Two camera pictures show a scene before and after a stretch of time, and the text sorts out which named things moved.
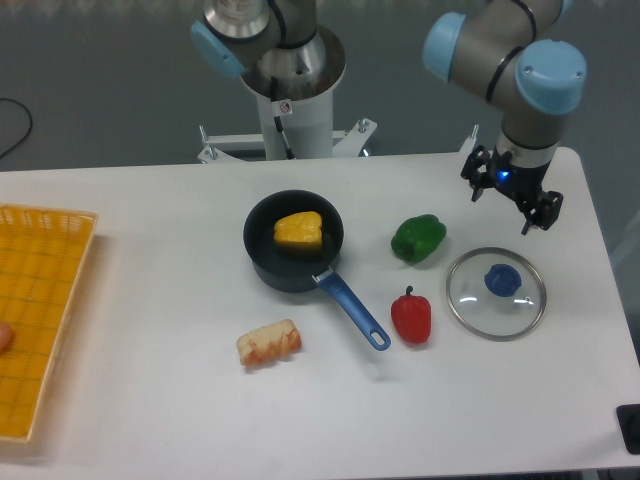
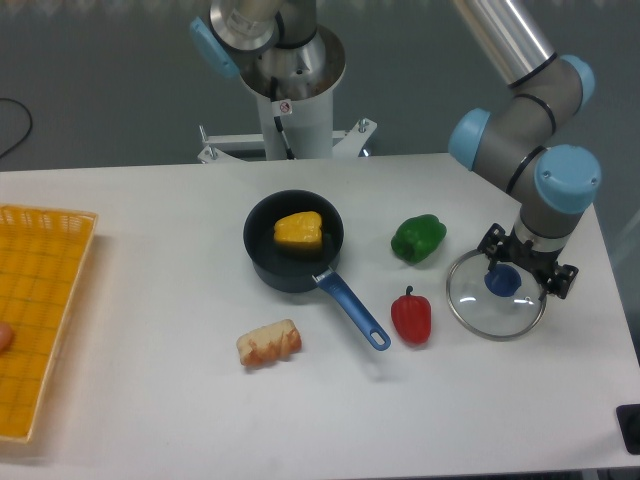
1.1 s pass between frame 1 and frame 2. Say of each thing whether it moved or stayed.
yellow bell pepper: stayed
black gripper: moved
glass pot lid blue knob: stayed
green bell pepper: stayed
